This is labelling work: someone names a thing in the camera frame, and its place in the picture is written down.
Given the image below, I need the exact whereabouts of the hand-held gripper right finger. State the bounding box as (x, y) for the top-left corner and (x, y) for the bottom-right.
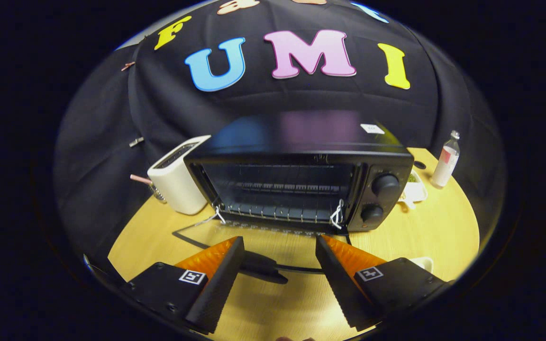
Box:
(315, 234), (454, 332)

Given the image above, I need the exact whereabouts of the white divided bean dish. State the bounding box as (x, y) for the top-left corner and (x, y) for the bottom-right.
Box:
(398, 170), (428, 210)

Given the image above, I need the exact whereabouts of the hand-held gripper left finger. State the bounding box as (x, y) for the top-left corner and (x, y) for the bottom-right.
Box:
(124, 236), (246, 334)

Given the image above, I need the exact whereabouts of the white slot toaster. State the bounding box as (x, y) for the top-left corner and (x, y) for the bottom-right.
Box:
(147, 135), (212, 215)

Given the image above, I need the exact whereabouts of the metal strainer pink handle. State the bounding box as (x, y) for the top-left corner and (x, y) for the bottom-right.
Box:
(130, 174), (167, 204)

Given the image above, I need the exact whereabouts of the clear bottle red label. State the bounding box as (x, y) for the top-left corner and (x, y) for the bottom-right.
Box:
(431, 130), (461, 189)

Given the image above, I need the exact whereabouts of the black toaster oven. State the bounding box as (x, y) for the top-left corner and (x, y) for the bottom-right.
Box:
(173, 111), (415, 285)

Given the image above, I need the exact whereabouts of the white string loop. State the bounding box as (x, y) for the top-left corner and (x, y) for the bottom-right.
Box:
(330, 199), (345, 229)
(192, 205), (227, 227)

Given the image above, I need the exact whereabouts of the cream rectangular tray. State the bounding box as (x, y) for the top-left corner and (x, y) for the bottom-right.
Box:
(408, 256), (435, 274)

